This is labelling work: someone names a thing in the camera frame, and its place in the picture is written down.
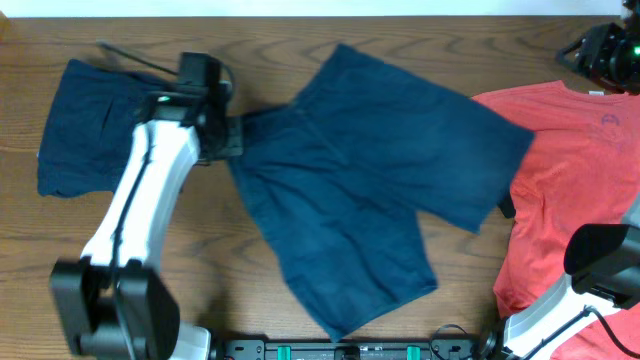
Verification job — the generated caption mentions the navy shorts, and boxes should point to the navy shorts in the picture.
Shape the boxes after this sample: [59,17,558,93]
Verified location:
[37,59,169,198]
[229,45,534,341]

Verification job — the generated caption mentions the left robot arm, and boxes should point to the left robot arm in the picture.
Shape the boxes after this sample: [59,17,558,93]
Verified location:
[49,52,243,360]

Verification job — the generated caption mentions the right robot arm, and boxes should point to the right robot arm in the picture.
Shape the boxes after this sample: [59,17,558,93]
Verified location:
[474,0,639,359]

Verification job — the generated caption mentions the red t-shirt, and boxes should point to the red t-shirt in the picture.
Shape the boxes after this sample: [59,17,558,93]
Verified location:
[471,79,640,360]

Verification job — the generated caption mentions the folded navy shorts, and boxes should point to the folded navy shorts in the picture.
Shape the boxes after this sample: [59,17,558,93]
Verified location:
[37,59,169,198]

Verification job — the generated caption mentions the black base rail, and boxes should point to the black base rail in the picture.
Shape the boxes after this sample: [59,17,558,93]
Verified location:
[210,337,480,360]

